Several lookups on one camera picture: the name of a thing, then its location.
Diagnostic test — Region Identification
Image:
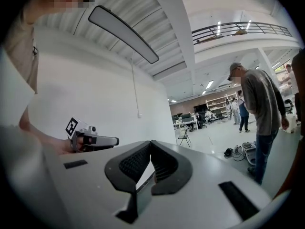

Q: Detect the grey equipment with cables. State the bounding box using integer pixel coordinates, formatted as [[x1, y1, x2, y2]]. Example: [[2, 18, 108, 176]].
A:
[[223, 140, 257, 165]]

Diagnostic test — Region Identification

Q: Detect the black folding chair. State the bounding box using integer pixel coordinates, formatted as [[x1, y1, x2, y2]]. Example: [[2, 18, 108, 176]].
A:
[[177, 130, 192, 148]]

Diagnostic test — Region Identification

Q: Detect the black office chair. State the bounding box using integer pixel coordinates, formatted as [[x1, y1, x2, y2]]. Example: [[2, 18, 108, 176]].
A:
[[196, 113, 207, 129]]

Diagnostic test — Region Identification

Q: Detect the white storage shelf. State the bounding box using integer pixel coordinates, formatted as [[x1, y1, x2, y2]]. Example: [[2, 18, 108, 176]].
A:
[[205, 93, 239, 115]]

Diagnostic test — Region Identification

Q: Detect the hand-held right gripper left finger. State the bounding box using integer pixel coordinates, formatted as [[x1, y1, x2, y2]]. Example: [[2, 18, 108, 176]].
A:
[[104, 140, 153, 224]]

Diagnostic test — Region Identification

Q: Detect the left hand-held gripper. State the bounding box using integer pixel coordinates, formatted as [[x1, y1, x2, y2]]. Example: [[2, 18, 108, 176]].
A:
[[64, 117, 120, 154]]

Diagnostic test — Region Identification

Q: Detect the person's beige top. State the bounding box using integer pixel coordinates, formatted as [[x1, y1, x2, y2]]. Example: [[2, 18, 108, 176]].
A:
[[4, 13, 40, 94]]

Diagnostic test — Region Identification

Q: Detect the long white ceiling lamp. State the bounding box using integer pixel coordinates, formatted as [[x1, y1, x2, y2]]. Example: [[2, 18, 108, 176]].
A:
[[88, 5, 160, 65]]

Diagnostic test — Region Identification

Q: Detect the white hanging cable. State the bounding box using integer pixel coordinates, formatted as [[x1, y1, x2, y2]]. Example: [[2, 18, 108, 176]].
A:
[[130, 51, 141, 116]]

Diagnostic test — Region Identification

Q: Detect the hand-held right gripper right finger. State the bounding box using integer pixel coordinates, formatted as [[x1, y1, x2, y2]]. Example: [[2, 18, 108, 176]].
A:
[[150, 139, 193, 196]]

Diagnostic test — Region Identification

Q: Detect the person's white sleeve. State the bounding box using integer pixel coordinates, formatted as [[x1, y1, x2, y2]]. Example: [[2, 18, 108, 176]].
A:
[[0, 47, 36, 129]]

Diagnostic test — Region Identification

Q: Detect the black balcony railing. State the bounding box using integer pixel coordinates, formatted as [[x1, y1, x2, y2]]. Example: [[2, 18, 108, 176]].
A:
[[191, 21, 293, 46]]

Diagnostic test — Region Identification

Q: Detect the person's left hand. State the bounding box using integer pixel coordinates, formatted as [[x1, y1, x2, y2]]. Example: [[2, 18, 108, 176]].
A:
[[56, 137, 84, 155]]

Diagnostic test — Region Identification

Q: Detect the white desk with monitors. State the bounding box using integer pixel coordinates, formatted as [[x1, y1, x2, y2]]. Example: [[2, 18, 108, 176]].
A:
[[172, 113, 199, 131]]

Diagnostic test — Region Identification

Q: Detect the person's left forearm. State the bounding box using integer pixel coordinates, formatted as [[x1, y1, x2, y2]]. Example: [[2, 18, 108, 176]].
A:
[[19, 104, 70, 155]]

